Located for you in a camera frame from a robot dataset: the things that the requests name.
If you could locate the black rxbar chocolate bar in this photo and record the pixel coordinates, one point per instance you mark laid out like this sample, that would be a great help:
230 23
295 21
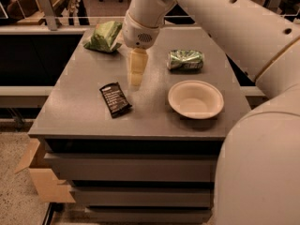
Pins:
115 99

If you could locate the metal railing post left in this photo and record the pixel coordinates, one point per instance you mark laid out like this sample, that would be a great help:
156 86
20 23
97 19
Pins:
50 17

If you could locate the cardboard box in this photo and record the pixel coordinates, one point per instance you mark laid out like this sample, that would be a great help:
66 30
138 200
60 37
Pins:
49 188

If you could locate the white paper bowl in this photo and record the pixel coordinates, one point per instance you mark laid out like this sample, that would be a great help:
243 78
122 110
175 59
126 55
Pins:
196 99

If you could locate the grey drawer cabinet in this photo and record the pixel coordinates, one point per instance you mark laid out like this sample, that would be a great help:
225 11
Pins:
149 164

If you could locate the crushed green soda can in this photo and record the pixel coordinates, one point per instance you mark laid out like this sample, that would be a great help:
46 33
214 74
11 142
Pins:
185 60

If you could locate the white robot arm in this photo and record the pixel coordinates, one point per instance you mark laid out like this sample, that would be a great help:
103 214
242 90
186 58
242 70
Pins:
258 169

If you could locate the green chip bag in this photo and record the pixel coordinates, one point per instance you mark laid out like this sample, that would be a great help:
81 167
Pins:
103 37

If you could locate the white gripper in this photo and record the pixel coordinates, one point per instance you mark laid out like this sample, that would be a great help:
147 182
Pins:
137 34

